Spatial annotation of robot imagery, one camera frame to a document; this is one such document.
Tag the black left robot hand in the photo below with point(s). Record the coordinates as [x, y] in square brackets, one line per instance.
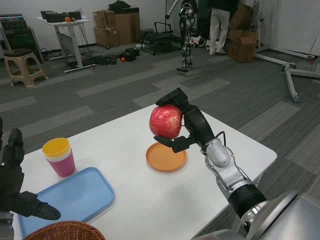
[12, 180]

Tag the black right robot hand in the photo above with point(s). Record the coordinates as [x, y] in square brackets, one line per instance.
[197, 122]

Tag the red apple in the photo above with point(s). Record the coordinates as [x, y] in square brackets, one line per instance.
[165, 122]

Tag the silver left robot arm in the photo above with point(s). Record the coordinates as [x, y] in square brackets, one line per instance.
[5, 225]

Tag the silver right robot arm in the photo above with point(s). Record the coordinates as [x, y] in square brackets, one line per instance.
[225, 162]

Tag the orange round plate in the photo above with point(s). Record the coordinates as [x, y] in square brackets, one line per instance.
[162, 161]

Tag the pink plastic cup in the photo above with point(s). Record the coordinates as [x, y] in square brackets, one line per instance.
[62, 167]

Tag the white plastic cup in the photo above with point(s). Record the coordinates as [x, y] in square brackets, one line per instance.
[60, 158]

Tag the yellow plastic cup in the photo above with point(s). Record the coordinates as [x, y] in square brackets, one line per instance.
[56, 147]

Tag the light blue plastic tray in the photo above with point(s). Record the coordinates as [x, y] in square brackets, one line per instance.
[80, 190]

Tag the brown wicker basket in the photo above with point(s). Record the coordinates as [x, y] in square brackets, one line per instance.
[65, 231]

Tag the white toy car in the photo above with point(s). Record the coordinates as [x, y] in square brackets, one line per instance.
[208, 46]
[197, 41]

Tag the open brown cardboard box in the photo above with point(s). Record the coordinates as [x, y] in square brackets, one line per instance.
[241, 50]

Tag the black folding chair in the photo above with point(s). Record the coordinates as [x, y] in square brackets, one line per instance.
[160, 37]

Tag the black equipment case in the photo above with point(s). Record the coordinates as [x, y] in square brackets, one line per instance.
[130, 55]

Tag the silver black humanoid robot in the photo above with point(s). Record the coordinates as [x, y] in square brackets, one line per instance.
[187, 25]

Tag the person in white trousers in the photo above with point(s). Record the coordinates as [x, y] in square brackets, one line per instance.
[220, 25]

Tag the tall brown cardboard box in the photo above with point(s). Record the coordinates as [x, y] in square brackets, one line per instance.
[241, 20]

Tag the silver robot chest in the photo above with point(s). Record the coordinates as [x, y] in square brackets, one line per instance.
[220, 235]

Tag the large closed cardboard box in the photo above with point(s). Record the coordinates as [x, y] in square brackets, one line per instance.
[127, 27]

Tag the beige plastic stool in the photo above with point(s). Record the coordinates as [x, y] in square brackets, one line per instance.
[25, 60]

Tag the stacked worn cardboard boxes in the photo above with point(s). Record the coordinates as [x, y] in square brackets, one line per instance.
[105, 35]

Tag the white standing desk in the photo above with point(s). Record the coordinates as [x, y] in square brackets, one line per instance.
[76, 47]

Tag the black equipment rack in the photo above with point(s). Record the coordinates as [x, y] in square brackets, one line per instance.
[20, 37]

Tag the small black box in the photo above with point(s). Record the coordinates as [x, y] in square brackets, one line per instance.
[74, 15]

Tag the large black box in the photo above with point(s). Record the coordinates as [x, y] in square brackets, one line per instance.
[53, 17]

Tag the white metal gantry frame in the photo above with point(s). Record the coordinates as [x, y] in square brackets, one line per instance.
[290, 80]

